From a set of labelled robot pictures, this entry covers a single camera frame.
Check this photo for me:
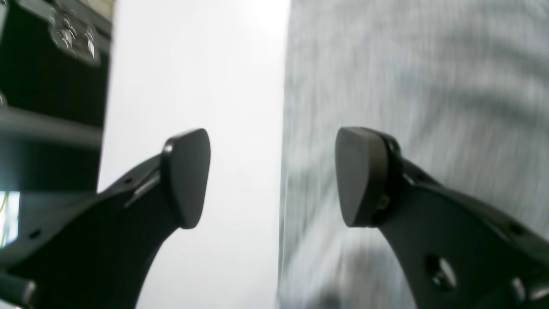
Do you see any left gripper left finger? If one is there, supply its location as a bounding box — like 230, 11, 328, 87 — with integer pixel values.
1, 128, 211, 309

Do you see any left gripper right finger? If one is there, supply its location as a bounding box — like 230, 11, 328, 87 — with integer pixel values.
335, 127, 549, 309

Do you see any grey T-shirt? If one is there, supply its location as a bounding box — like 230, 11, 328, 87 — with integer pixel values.
277, 0, 549, 309

